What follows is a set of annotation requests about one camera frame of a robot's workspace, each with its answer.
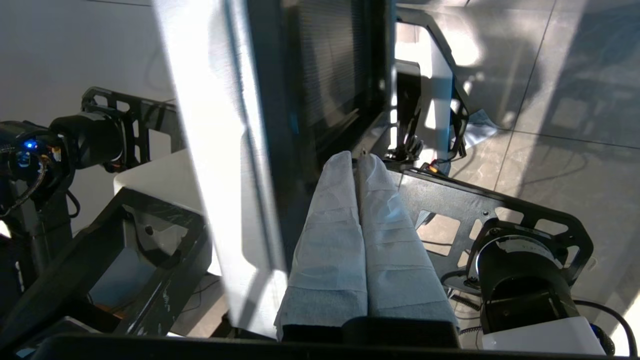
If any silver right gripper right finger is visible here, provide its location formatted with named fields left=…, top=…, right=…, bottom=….
left=355, top=153, right=459, bottom=332

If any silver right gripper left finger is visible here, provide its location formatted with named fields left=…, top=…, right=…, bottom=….
left=274, top=151, right=369, bottom=342

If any microwave door with dark glass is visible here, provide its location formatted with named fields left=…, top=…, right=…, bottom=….
left=152, top=0, right=397, bottom=340

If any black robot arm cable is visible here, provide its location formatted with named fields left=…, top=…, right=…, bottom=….
left=572, top=299, right=640, bottom=357

